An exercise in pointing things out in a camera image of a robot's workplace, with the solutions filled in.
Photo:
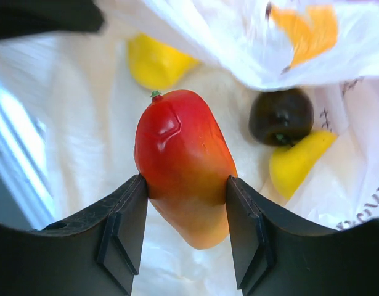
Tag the yellow pear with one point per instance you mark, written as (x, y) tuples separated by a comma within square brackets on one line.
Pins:
[(290, 165)]

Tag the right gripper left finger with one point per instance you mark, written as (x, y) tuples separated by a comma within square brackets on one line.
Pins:
[(96, 251)]

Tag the red yellow mango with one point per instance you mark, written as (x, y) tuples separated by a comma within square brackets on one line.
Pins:
[(181, 152)]

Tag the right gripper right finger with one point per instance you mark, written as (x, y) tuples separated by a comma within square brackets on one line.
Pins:
[(277, 252)]

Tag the dark purple plum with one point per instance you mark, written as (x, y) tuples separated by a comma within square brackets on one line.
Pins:
[(281, 117)]

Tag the yellow lemon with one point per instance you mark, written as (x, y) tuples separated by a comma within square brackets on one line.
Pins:
[(155, 65)]

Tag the orange plastic bag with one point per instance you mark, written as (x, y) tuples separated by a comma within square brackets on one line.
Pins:
[(80, 86)]

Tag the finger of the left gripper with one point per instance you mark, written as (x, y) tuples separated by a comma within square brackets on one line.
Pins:
[(23, 18)]

